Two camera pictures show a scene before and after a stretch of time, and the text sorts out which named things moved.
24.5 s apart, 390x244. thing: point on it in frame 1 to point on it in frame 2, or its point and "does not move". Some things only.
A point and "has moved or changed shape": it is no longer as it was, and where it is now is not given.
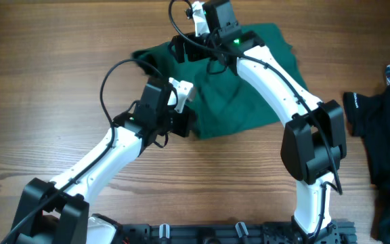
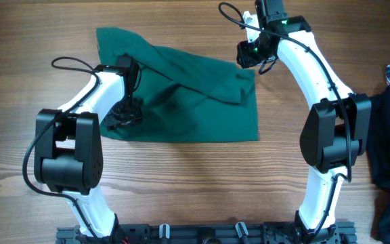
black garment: (384, 121) does not move
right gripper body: (193, 53) to (251, 53)
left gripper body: (170, 120) to (126, 112)
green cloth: (219, 102) has moved or changed shape
